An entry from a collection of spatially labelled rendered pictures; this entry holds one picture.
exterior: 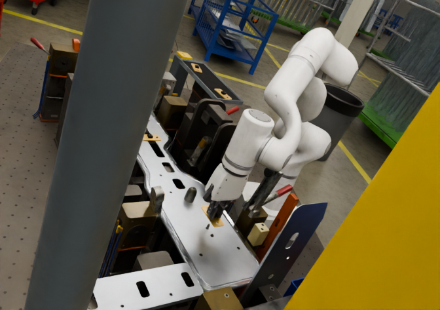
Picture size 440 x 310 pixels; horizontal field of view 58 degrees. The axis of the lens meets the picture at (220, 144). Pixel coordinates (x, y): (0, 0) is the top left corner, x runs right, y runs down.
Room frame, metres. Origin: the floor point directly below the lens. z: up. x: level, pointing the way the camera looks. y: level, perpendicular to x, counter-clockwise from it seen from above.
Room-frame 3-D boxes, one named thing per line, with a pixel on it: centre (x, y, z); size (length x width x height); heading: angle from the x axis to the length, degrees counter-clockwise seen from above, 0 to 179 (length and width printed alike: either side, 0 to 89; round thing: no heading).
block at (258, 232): (0.96, -0.21, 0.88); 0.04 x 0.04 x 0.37; 42
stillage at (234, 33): (6.35, 0.58, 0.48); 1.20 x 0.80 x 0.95; 24
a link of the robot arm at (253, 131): (0.93, -0.07, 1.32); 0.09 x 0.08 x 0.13; 73
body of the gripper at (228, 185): (0.93, -0.06, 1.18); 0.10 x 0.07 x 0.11; 132
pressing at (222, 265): (1.29, 0.27, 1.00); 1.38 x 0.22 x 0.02; 42
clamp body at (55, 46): (1.59, 0.79, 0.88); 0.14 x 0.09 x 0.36; 132
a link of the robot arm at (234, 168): (0.94, -0.06, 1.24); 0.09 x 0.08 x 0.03; 132
